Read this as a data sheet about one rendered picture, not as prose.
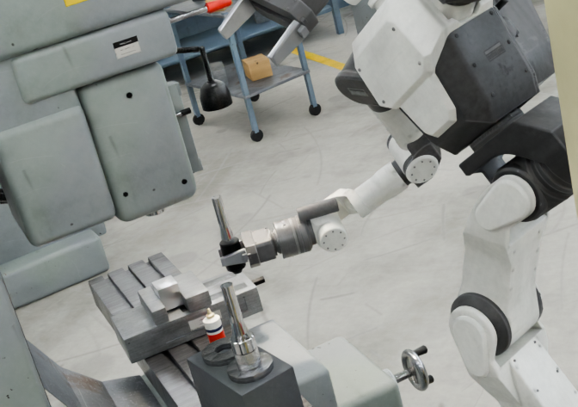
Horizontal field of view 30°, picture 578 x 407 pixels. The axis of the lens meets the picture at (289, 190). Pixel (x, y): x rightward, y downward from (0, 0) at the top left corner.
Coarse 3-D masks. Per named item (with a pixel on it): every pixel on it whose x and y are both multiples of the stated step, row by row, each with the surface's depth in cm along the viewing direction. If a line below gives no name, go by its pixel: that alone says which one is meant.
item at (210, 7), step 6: (216, 0) 225; (222, 0) 225; (228, 0) 225; (204, 6) 225; (210, 6) 224; (216, 6) 225; (222, 6) 225; (228, 6) 226; (186, 12) 223; (192, 12) 223; (198, 12) 224; (204, 12) 225; (210, 12) 225; (174, 18) 222; (180, 18) 223
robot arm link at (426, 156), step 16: (384, 112) 229; (400, 112) 230; (400, 128) 233; (416, 128) 234; (400, 144) 238; (416, 144) 236; (432, 144) 236; (416, 160) 237; (432, 160) 238; (416, 176) 240; (432, 176) 241
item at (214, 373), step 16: (208, 352) 214; (224, 352) 215; (192, 368) 216; (208, 368) 211; (224, 368) 209; (256, 368) 204; (272, 368) 205; (288, 368) 204; (208, 384) 212; (224, 384) 204; (240, 384) 203; (256, 384) 201; (272, 384) 202; (288, 384) 204; (208, 400) 215; (224, 400) 207; (240, 400) 200; (256, 400) 201; (272, 400) 203; (288, 400) 205
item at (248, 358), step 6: (252, 342) 203; (234, 348) 203; (240, 348) 202; (246, 348) 202; (252, 348) 203; (234, 354) 204; (240, 354) 203; (246, 354) 203; (252, 354) 203; (258, 354) 205; (240, 360) 203; (246, 360) 203; (252, 360) 203; (258, 360) 204; (240, 366) 204; (246, 366) 204; (252, 366) 204; (258, 366) 204
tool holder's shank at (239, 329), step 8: (224, 288) 199; (232, 288) 199; (224, 296) 200; (232, 296) 200; (232, 304) 200; (232, 312) 201; (240, 312) 201; (232, 320) 201; (240, 320) 202; (232, 328) 202; (240, 328) 202; (240, 336) 202
